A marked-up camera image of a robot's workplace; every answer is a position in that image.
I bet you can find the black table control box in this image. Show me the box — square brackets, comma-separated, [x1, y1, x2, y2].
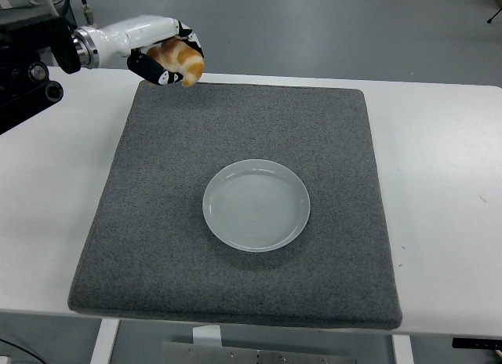
[451, 337, 502, 349]

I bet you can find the black floor cable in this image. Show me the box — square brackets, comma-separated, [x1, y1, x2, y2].
[0, 337, 48, 364]

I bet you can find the white paper label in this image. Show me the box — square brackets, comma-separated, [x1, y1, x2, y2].
[191, 325, 223, 348]

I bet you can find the grey metal plate with screws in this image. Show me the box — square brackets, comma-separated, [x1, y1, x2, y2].
[162, 341, 358, 364]

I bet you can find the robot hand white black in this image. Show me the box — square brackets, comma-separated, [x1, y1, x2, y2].
[96, 14, 206, 87]

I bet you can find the croissant bread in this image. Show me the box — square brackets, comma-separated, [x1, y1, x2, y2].
[147, 36, 206, 89]

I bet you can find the white table leg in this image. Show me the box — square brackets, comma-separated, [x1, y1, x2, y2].
[391, 334, 413, 364]
[90, 318, 121, 364]

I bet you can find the grey felt mat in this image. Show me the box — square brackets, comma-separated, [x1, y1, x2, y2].
[67, 78, 404, 330]

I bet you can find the round grey plate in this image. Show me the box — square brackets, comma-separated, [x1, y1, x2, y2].
[202, 158, 311, 253]

